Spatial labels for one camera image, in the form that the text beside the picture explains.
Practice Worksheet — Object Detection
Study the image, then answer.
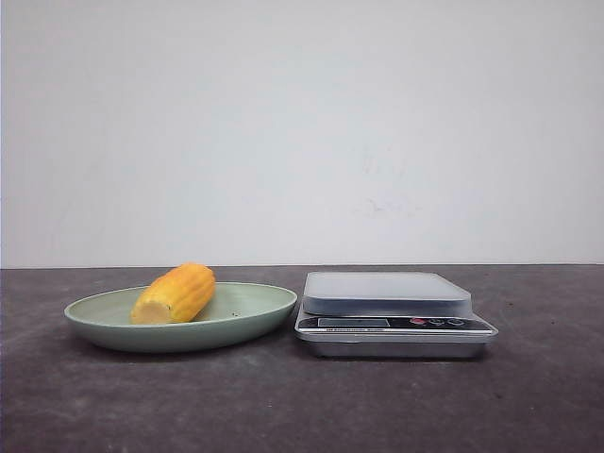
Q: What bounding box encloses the silver digital kitchen scale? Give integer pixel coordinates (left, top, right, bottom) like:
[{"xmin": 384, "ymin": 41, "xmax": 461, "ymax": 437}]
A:
[{"xmin": 294, "ymin": 271, "xmax": 498, "ymax": 359}]

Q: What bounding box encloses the yellow corn cob piece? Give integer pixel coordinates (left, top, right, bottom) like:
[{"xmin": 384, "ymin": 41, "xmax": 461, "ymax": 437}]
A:
[{"xmin": 130, "ymin": 262, "xmax": 216, "ymax": 325}]

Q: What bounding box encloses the green oval plate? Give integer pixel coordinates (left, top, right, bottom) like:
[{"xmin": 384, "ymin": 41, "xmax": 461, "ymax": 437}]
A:
[{"xmin": 64, "ymin": 282, "xmax": 297, "ymax": 354}]

